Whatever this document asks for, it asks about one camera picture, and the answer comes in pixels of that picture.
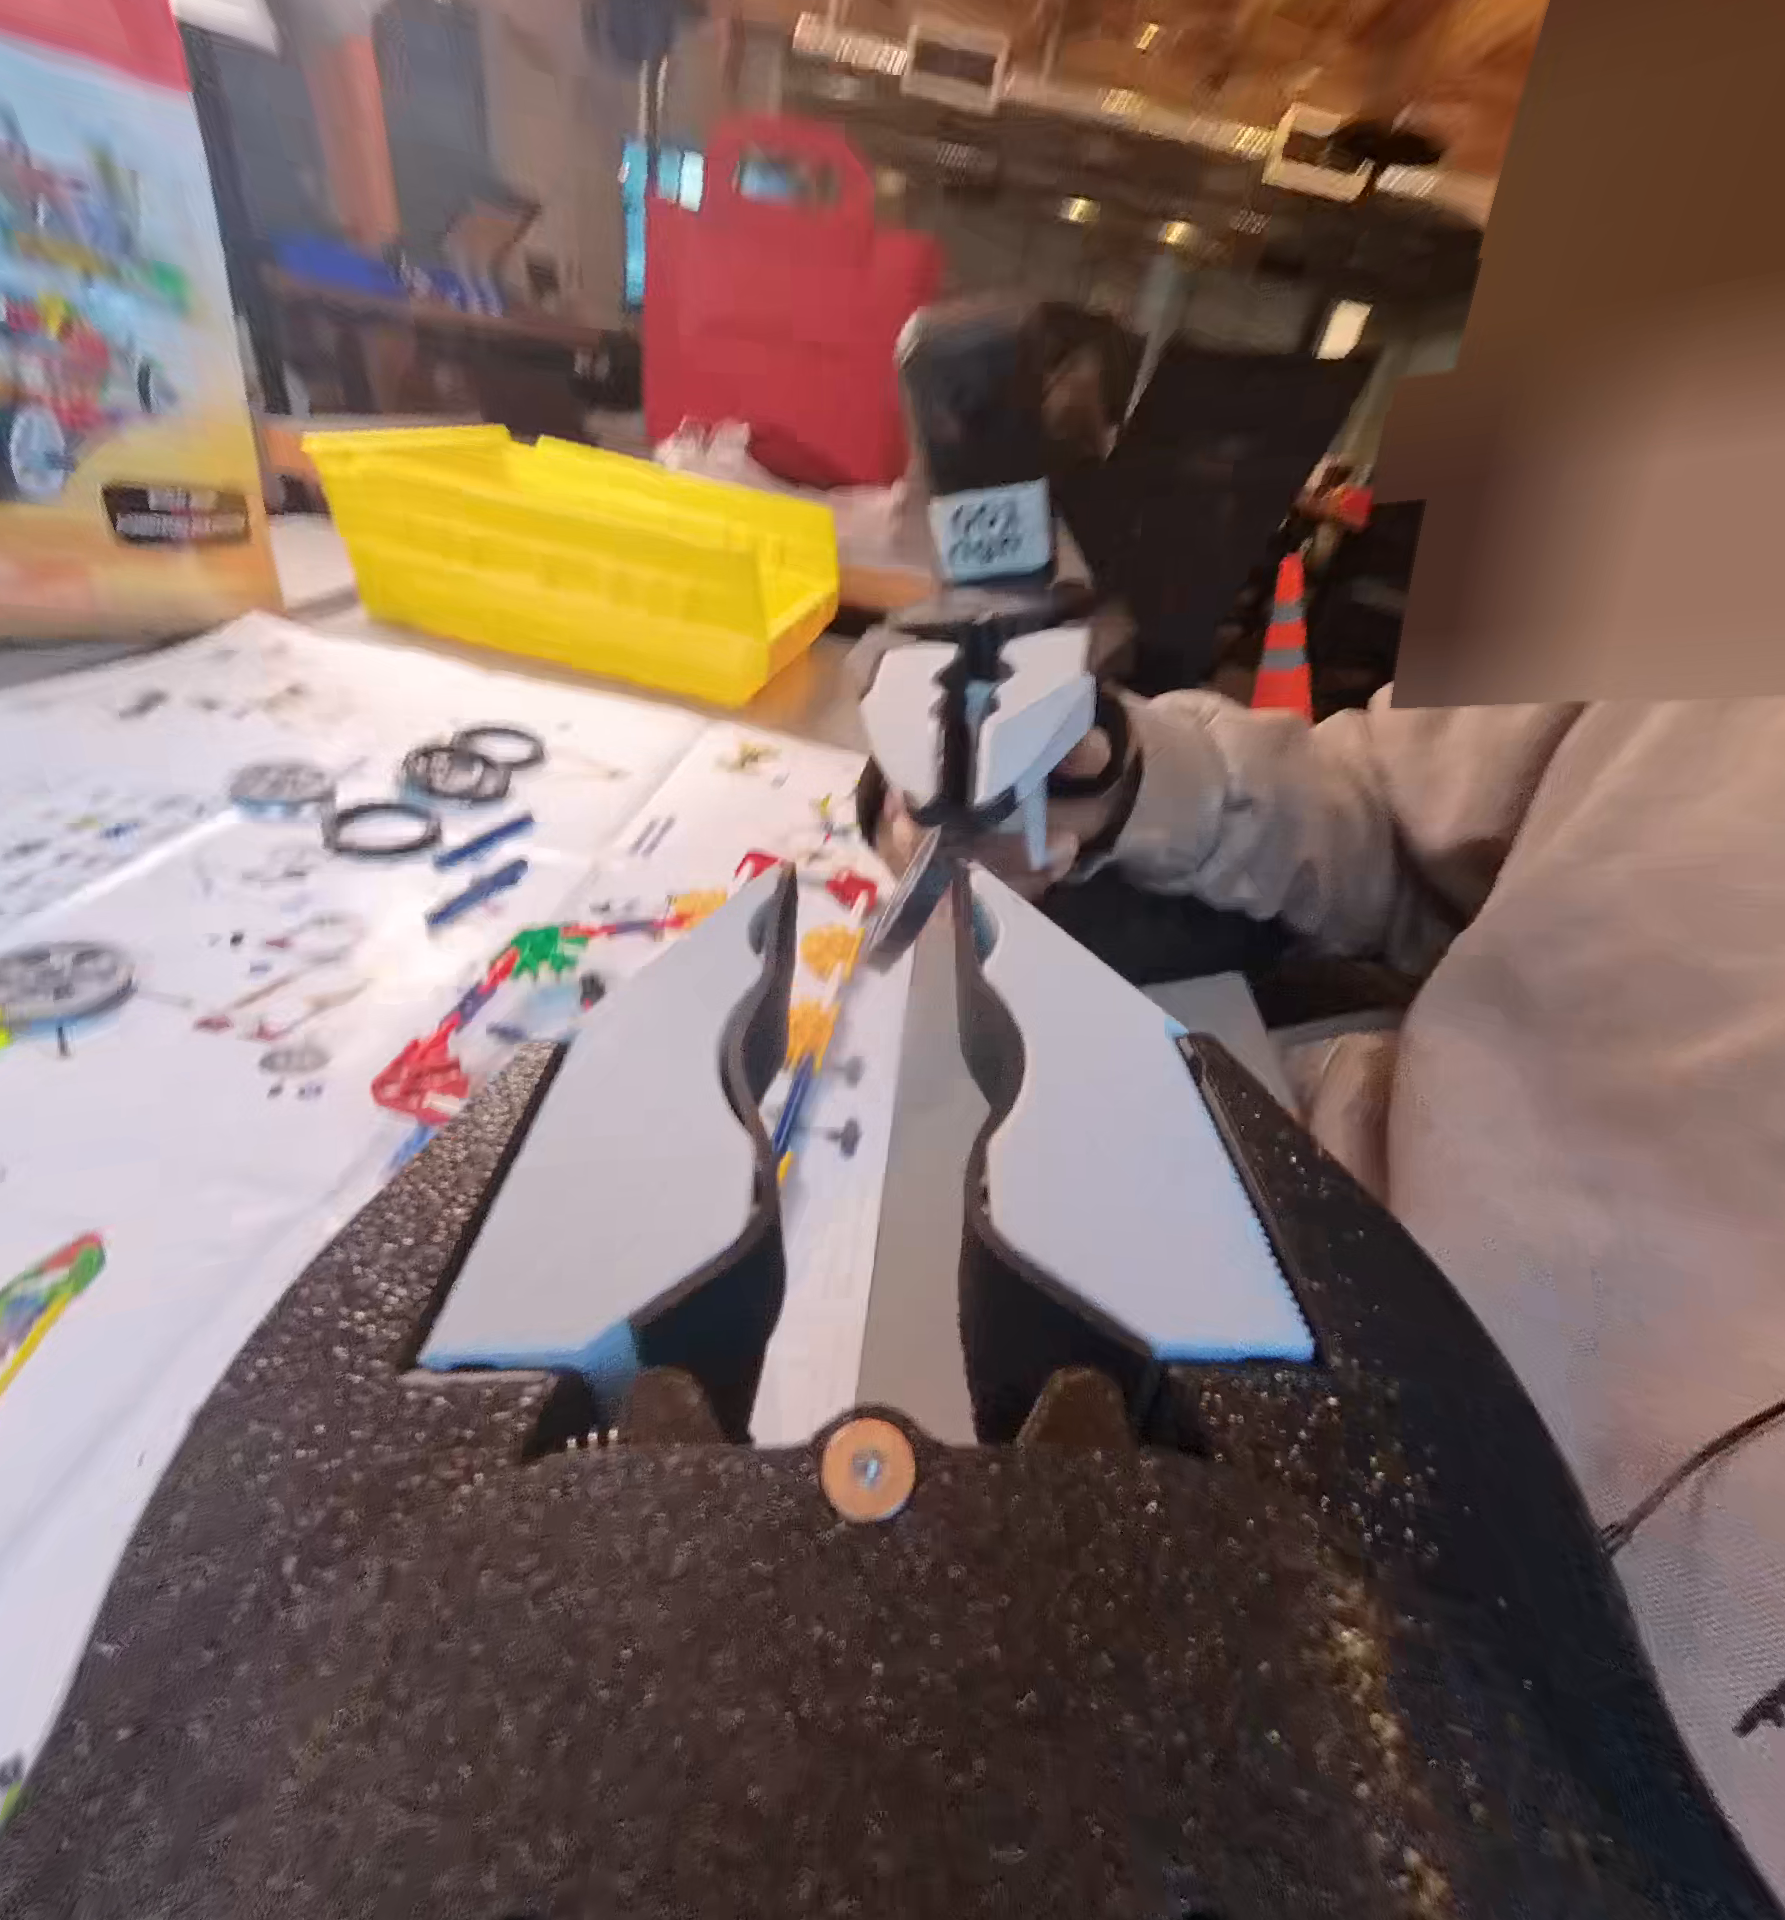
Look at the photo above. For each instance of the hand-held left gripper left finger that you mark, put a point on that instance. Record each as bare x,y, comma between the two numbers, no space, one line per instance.
593,1201

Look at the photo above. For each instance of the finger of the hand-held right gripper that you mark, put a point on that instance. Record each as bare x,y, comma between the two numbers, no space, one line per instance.
905,734
1035,723

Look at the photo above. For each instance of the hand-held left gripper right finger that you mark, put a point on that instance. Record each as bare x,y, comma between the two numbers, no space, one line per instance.
1148,1201

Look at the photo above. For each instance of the short blue plastic rod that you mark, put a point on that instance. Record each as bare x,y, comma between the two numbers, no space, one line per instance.
483,842

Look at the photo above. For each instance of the yellow plastic parts bin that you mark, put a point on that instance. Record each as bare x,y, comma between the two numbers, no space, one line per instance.
562,570

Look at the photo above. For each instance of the person's right forearm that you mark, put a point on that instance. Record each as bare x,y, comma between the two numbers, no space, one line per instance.
1313,827

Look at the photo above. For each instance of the grey desk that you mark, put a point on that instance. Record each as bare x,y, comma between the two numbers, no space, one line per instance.
905,1229

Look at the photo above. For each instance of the colourful rod and connector model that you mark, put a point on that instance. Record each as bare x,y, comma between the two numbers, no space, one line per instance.
531,963

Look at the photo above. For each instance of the clear plastic bag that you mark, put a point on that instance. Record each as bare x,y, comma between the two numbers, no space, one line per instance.
739,458

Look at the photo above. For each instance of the black office chair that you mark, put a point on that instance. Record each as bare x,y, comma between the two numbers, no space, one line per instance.
1222,513

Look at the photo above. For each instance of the orange traffic cone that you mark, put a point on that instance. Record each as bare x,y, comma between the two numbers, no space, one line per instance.
1286,648

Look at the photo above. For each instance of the thick blue plastic rod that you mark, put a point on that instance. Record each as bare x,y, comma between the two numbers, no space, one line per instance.
480,898

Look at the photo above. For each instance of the large fold-out instruction sheet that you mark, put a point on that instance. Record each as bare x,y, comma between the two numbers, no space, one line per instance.
142,1201

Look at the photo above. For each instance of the person in beige hoodie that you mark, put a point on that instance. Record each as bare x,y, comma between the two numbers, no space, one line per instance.
1644,1201

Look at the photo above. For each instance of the brown construction set bag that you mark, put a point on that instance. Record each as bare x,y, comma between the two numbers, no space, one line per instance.
97,361

